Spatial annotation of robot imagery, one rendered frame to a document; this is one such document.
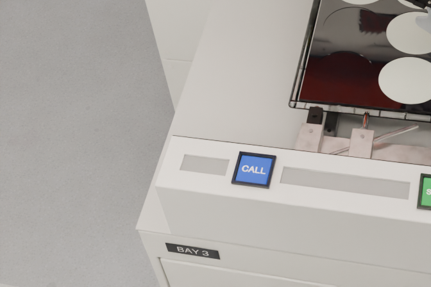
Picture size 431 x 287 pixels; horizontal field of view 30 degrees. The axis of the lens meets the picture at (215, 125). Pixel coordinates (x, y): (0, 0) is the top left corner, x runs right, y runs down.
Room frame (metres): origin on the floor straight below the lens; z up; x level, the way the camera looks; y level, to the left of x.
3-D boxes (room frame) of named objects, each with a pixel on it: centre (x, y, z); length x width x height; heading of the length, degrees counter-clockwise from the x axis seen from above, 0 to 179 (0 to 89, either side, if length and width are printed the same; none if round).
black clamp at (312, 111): (0.79, -0.16, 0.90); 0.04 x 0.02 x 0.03; 157
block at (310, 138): (0.74, -0.13, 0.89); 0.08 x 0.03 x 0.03; 157
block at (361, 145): (0.70, -0.21, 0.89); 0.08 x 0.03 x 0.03; 157
